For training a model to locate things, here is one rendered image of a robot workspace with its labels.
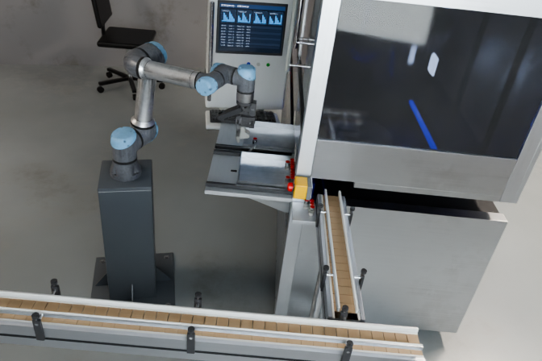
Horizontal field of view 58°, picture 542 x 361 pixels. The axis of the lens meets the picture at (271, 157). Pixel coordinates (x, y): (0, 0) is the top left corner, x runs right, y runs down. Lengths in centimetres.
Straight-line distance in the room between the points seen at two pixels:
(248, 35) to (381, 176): 123
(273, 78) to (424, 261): 139
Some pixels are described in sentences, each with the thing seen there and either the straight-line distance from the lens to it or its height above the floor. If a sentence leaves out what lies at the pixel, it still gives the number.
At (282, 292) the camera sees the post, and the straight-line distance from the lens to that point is 262.
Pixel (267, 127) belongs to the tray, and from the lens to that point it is 277.
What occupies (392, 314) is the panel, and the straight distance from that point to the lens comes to 280.
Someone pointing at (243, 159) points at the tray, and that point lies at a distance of 246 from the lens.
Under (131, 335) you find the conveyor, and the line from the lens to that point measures 162.
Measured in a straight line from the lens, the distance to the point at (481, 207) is 257.
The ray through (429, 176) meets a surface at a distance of 223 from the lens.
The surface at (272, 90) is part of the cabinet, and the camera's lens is 309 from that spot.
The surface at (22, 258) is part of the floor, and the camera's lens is 334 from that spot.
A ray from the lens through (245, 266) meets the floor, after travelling 313.
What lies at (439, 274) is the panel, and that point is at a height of 51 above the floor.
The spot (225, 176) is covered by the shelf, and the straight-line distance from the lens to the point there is 233.
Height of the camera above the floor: 221
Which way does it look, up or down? 32 degrees down
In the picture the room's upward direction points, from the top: 7 degrees clockwise
